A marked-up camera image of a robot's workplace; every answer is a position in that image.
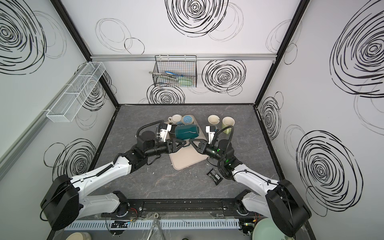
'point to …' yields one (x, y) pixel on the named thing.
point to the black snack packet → (215, 176)
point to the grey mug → (213, 119)
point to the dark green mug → (186, 131)
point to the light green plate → (266, 229)
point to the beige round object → (79, 236)
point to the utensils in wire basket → (173, 78)
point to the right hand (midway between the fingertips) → (188, 144)
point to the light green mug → (227, 121)
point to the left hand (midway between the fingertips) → (185, 144)
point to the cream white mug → (175, 118)
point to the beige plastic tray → (188, 156)
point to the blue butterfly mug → (188, 119)
